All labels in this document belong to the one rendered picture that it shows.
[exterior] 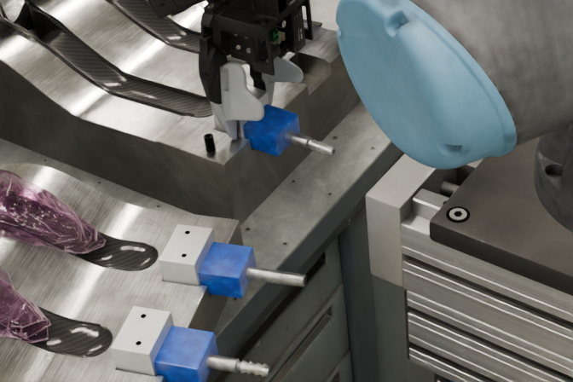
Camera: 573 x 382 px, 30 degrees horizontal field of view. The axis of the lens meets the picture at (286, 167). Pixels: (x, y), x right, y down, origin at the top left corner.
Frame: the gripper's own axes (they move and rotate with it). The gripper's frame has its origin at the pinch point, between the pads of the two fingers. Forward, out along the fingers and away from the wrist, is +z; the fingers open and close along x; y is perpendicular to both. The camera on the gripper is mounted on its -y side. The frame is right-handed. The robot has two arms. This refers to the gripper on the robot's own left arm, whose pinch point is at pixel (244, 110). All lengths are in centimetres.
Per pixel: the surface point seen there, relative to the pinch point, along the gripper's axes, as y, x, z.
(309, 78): -0.5, 12.7, 4.2
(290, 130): 5.4, 0.4, 1.0
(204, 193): -1.3, -6.9, 6.7
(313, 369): 3.1, 2.0, 41.6
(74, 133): -19.3, -6.9, 4.9
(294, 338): 3.0, -0.7, 32.9
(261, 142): 3.5, -2.2, 1.5
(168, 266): 5.2, -19.9, 2.9
